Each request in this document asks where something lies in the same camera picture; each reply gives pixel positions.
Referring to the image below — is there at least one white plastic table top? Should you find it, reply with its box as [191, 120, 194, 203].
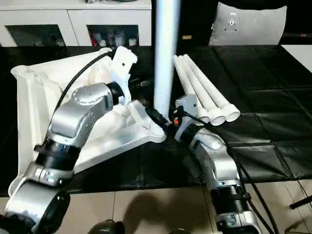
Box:
[8, 47, 168, 198]

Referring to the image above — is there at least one black cabinet with gold label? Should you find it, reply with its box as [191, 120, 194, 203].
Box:
[151, 0, 220, 47]

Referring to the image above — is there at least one black work mat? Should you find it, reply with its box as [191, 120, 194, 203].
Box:
[0, 45, 312, 197]

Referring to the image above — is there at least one white sideboard with glass doors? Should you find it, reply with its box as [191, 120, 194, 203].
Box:
[0, 0, 152, 47]

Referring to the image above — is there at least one grey cushion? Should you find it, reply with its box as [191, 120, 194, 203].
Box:
[208, 1, 288, 46]

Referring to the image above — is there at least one black stand leg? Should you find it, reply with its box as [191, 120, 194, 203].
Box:
[290, 195, 312, 209]

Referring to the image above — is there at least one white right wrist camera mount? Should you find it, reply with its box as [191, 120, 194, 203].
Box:
[175, 94, 198, 142]

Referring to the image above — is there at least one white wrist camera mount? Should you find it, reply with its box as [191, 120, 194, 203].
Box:
[111, 46, 138, 105]
[175, 94, 198, 142]

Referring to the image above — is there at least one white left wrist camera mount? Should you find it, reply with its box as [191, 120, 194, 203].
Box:
[111, 46, 138, 105]

